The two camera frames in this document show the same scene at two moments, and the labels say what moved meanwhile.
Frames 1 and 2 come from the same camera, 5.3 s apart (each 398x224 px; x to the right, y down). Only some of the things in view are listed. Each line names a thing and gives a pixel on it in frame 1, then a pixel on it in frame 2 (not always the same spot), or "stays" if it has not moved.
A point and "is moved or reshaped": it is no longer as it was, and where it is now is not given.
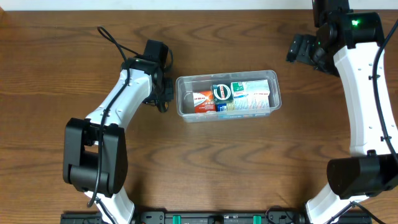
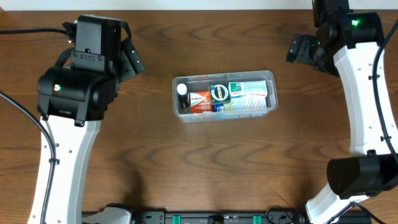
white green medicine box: x=245 y=89 stays
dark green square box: x=222 y=93 is moved or reshaped
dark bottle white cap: x=163 y=106 → x=181 y=89
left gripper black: x=166 y=93 → x=132 y=59
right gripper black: x=298 y=48 stays
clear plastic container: x=226 y=96 stays
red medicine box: x=204 y=101 is moved or reshaped
